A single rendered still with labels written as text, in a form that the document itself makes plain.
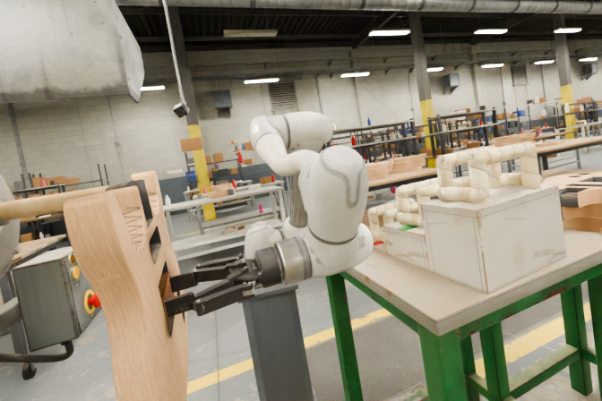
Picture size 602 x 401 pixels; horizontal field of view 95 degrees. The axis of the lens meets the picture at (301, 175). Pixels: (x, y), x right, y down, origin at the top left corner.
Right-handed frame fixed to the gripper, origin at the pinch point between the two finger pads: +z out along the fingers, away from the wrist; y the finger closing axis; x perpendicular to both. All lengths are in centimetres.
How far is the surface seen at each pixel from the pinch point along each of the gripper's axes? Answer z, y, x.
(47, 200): 16.1, 6.9, 19.9
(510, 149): -72, -10, 16
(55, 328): 29.3, 22.4, -12.6
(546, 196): -80, -13, 5
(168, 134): 107, 1123, 20
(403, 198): -61, 11, 2
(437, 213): -58, -5, 4
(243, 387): -7, 91, -121
